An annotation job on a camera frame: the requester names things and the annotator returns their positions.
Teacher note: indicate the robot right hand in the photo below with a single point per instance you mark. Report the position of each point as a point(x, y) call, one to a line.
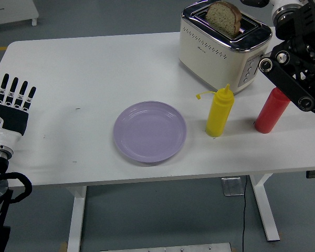
point(286, 4)

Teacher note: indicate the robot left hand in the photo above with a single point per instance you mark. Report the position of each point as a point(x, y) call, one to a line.
point(10, 120)

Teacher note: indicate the brown bread slice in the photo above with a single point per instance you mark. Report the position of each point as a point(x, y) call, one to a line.
point(221, 18)

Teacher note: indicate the cream and chrome toaster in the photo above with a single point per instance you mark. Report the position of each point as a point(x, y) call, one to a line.
point(212, 57)

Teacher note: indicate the purple plate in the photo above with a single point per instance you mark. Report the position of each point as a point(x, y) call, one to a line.
point(149, 132)

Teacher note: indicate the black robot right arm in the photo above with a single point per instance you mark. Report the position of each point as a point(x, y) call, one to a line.
point(288, 78)

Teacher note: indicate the small metal floor plate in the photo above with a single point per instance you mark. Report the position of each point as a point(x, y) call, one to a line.
point(232, 186)

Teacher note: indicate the white platform furniture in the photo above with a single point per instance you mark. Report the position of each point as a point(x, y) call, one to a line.
point(10, 10)

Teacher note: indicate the red squeeze bottle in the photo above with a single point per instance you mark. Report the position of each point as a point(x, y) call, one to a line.
point(270, 115)

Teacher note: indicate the white table leg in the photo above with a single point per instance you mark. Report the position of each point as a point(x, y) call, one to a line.
point(267, 210)
point(76, 218)

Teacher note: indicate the yellow squeeze bottle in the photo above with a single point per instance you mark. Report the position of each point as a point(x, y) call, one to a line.
point(219, 115)

